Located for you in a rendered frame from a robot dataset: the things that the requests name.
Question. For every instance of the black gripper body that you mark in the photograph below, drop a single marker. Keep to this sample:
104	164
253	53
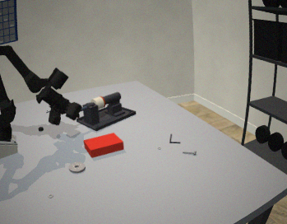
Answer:
61	103

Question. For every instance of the grey flat washer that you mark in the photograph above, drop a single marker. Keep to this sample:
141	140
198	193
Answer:
81	167

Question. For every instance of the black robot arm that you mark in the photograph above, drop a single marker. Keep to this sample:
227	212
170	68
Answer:
49	95

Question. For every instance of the red rectangular block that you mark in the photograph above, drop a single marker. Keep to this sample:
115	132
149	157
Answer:
103	145

